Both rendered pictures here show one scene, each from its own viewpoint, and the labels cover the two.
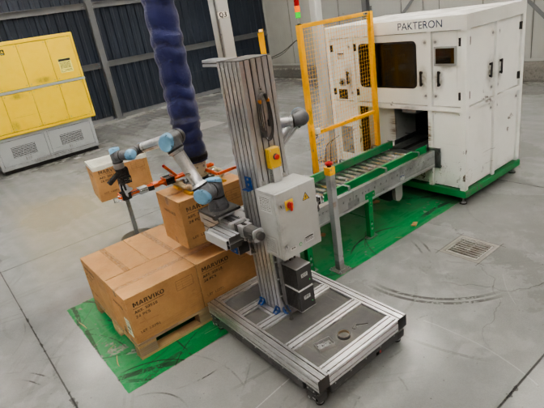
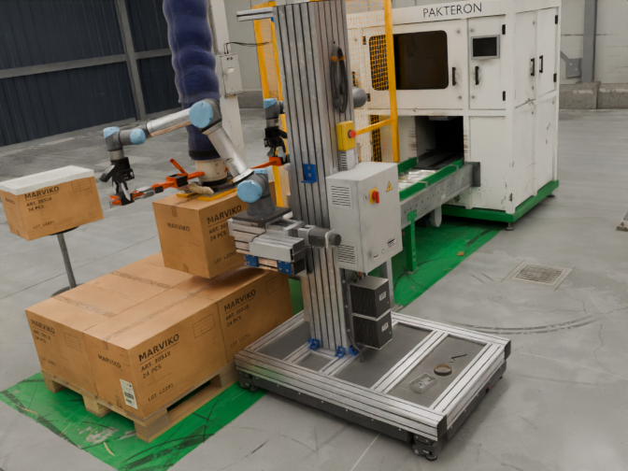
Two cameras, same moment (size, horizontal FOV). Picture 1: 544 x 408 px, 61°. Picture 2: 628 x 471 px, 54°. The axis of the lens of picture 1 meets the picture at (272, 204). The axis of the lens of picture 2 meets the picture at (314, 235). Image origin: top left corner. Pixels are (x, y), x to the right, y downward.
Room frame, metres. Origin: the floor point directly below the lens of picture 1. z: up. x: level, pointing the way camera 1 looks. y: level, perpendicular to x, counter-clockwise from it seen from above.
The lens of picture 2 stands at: (0.03, 0.91, 1.95)
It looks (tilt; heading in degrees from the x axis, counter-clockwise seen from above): 19 degrees down; 345
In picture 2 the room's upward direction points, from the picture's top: 6 degrees counter-clockwise
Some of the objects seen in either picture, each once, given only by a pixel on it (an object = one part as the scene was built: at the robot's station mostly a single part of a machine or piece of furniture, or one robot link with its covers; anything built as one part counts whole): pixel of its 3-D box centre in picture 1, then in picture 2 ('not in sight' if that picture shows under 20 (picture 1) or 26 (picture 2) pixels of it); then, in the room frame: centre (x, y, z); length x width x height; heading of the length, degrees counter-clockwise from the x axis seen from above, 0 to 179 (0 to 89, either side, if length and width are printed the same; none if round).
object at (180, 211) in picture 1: (204, 206); (220, 223); (3.57, 0.55, 0.87); 0.60 x 0.40 x 0.40; 124
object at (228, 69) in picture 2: not in sight; (229, 74); (4.94, 0.16, 1.62); 0.20 x 0.05 x 0.30; 125
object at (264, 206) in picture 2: (217, 201); (260, 203); (3.09, 0.38, 1.09); 0.15 x 0.15 x 0.10
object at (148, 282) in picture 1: (172, 266); (165, 314); (3.62, 0.96, 0.34); 1.20 x 1.00 x 0.40; 125
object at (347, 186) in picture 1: (382, 171); (421, 187); (4.43, -1.16, 0.60); 1.60 x 0.10 x 0.09; 125
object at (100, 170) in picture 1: (119, 173); (51, 201); (5.15, 1.66, 0.82); 0.60 x 0.40 x 0.40; 117
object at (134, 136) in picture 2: (128, 154); (133, 136); (3.21, 0.94, 1.50); 0.11 x 0.11 x 0.08; 66
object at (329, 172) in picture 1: (334, 220); (383, 241); (3.69, -0.52, 0.50); 0.07 x 0.07 x 1.00; 35
